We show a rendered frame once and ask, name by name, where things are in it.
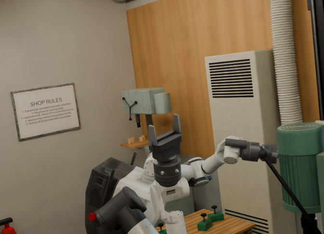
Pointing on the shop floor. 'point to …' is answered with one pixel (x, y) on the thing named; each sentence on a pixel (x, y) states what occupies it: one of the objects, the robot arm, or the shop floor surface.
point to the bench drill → (152, 92)
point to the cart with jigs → (212, 224)
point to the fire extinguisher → (7, 226)
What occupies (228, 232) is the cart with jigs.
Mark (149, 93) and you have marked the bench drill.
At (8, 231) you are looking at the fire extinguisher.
